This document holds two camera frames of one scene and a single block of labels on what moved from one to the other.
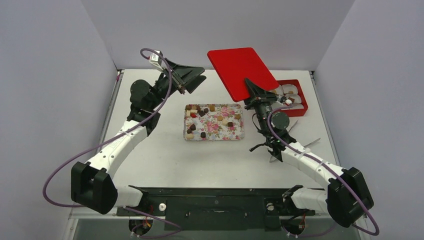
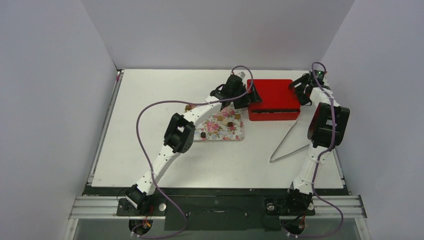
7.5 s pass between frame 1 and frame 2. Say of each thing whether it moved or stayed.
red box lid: moved
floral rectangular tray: stayed
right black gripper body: moved
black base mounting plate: stayed
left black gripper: moved
